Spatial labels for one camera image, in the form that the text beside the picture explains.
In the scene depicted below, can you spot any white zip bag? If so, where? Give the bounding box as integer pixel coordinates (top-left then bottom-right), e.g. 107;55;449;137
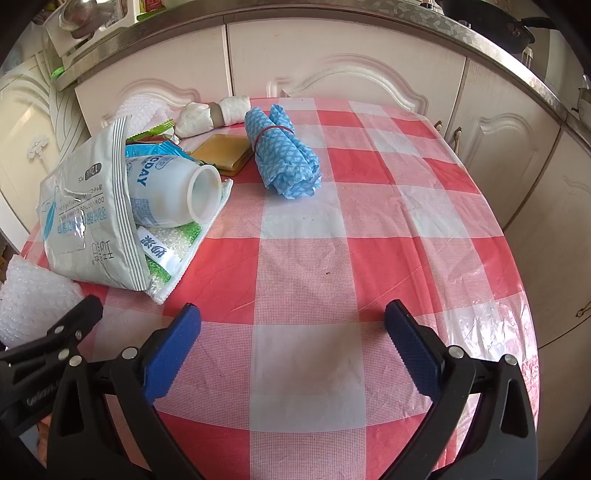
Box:
38;115;151;292

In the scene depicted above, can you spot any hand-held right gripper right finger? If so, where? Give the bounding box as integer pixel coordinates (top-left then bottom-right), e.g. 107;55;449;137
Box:
384;299;539;480

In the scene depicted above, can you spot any black frying pan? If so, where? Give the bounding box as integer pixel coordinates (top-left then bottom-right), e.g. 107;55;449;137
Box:
436;0;561;51

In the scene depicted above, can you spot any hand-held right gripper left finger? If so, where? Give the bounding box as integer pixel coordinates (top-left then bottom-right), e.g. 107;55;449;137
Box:
48;303;204;480

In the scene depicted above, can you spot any white bubble wrap piece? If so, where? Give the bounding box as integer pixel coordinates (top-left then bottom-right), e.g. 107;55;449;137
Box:
115;92;174;139
0;256;86;349

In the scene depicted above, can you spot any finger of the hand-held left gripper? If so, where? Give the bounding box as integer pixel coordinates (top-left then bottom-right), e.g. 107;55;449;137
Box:
0;295;104;384

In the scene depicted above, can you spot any white cabinet door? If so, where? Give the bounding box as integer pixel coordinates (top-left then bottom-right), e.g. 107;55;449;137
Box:
226;18;468;121
75;24;232;139
503;129;591;349
443;60;563;232

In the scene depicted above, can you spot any red checkered tablecloth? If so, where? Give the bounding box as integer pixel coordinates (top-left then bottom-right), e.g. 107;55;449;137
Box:
18;96;541;480

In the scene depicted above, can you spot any white flower wall hook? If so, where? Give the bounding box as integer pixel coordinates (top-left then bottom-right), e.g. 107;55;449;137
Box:
25;136;49;160

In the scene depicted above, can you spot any blue snack wrapper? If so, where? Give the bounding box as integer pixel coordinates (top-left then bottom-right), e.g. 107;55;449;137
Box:
124;140;204;167

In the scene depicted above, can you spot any steel kettle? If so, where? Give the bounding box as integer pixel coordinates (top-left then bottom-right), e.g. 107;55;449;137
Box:
575;76;591;116

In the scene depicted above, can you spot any white plastic bottle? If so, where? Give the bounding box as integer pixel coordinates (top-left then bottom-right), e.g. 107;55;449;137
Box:
124;154;221;228

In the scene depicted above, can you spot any steel pot lid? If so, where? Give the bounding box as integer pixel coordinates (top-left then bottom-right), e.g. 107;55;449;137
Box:
58;0;100;40

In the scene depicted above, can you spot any green plastic fork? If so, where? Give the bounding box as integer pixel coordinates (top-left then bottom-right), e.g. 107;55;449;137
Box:
126;119;176;141

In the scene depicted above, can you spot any yellow flat packet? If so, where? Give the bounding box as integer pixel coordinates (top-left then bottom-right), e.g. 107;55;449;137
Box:
189;134;254;177

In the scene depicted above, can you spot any blue rolled cloth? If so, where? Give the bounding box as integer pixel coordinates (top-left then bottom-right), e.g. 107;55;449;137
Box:
244;105;321;200

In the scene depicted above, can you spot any grey mottled countertop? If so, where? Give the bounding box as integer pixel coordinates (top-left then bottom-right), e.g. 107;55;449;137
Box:
53;0;591;148

